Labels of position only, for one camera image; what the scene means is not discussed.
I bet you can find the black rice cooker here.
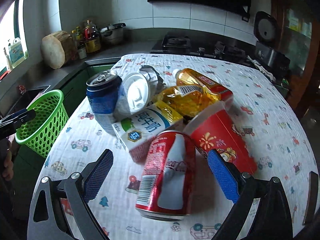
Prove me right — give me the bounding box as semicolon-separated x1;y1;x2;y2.
253;11;290;79

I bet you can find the round wooden chopping block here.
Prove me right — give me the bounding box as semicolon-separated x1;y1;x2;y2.
41;30;77;69

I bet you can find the black smartphone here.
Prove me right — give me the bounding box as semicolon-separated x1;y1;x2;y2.
303;171;319;225

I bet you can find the detergent bottle on windowsill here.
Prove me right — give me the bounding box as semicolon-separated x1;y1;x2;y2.
4;37;25;71

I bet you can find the black kitchen sink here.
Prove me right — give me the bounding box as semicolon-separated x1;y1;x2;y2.
1;85;50;117

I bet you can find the wooden shelf cabinet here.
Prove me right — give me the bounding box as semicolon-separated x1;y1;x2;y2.
271;0;319;119

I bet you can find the white patterned tablecloth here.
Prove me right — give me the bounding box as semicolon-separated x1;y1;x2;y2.
27;54;319;239

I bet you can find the dark sauce bottle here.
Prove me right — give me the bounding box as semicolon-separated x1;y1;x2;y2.
72;26;84;48

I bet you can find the cooking oil bottle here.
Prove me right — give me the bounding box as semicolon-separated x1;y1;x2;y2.
84;20;101;54

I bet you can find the steel cooking pot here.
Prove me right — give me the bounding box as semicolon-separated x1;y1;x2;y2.
100;23;126;45

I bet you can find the black gas stove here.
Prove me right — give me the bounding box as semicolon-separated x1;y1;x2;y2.
150;34;254;63

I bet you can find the white plastic lid cup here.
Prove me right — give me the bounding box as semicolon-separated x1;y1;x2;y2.
113;65;165;121

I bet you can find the yellow plastic snack bag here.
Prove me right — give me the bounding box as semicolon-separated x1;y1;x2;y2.
157;84;221;118

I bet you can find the red coca-cola can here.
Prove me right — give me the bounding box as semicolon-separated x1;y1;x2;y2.
136;131;196;221

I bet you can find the small seasoning jar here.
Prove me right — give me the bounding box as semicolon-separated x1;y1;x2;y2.
77;43;87;60

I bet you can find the blue drink can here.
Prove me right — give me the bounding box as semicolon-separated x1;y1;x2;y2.
86;69;122;135

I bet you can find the green perforated plastic basket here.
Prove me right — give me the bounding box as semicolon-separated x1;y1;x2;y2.
15;89;69;158

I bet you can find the white milk carton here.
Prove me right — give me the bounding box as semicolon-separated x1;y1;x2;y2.
112;101;183;163

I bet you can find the red paper cup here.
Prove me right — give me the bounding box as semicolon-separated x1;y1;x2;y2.
183;101;257;174

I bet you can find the yellow tea bottle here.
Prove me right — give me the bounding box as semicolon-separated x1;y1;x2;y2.
172;68;233;108

